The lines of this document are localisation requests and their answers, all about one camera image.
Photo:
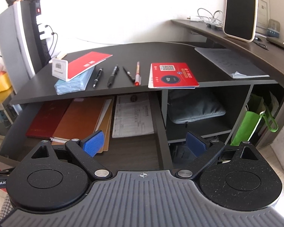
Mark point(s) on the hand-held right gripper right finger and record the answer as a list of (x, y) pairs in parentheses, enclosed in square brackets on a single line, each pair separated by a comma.
[(196, 144)]

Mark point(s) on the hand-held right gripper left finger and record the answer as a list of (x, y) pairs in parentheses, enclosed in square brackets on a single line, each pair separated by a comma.
[(93, 144)]

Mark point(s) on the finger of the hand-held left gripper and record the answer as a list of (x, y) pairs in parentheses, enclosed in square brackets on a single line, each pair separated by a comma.
[(2, 172)]

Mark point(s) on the large dark wood drawer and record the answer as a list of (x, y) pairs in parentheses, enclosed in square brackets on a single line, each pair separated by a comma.
[(132, 151)]

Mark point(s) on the red code card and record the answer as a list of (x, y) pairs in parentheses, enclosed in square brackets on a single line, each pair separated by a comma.
[(175, 75)]

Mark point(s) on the checkered cloth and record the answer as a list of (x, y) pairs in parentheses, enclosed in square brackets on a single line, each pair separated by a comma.
[(6, 208)]

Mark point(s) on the orange brown folder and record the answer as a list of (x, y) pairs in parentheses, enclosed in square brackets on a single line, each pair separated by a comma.
[(82, 118)]

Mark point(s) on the grey padded pouch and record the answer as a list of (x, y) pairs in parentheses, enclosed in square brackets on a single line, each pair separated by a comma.
[(194, 108)]

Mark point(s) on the printed form sheet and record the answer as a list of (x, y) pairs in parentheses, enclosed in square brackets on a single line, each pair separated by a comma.
[(132, 115)]

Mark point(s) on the dark red notebook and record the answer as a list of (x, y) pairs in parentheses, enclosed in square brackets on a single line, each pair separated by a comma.
[(47, 118)]

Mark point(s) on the pack of blue face masks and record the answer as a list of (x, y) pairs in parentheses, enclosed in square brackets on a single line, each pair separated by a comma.
[(73, 85)]

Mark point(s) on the slim black ballpoint pen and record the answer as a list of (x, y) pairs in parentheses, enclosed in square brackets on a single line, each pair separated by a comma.
[(98, 77)]

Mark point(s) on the thick black gel pen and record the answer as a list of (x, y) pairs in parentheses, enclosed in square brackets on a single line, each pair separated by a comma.
[(113, 75)]

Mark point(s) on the thin black pen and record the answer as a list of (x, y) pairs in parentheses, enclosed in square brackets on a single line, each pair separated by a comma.
[(128, 73)]

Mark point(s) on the yellow storage box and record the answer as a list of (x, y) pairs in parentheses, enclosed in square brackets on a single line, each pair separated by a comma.
[(0, 84)]

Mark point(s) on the white barcode label box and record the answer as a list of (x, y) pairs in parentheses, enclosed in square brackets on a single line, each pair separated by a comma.
[(60, 69)]

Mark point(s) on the red booklet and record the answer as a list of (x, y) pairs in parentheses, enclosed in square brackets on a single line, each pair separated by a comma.
[(87, 62)]

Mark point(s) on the clear red-capped pen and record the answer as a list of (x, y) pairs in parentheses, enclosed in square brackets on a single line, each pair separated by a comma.
[(137, 73)]

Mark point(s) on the grey paper sheet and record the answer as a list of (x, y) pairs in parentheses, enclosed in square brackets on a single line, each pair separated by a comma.
[(229, 61)]

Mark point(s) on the fruit in white net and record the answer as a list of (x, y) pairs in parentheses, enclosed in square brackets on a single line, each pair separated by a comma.
[(0, 69)]

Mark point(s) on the dark curved desk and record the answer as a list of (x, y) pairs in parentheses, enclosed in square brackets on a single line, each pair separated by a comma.
[(250, 49)]

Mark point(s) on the white usb charger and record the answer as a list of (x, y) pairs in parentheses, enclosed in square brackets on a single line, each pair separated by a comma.
[(45, 36), (43, 26)]

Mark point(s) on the grey usb hub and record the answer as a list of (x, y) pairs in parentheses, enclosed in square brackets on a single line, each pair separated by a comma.
[(214, 26)]

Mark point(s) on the small black pen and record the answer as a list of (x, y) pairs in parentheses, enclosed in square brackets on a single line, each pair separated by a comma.
[(260, 43)]

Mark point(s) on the grey curved standing panel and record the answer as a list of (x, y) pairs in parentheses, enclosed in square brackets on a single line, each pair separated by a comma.
[(16, 35)]

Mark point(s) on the dark flat notebook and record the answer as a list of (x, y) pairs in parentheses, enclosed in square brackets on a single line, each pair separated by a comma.
[(280, 43)]

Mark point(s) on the small clear acrylic stand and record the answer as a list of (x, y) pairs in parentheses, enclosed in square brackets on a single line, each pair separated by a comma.
[(274, 28)]

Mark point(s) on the beige framed black screen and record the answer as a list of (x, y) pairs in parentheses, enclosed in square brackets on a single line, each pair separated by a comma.
[(240, 9)]

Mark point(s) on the black power strip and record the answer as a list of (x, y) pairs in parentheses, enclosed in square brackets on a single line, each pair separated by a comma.
[(39, 11)]

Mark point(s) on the framed white certificate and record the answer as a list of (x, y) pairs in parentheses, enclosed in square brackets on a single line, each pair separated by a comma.
[(263, 11)]

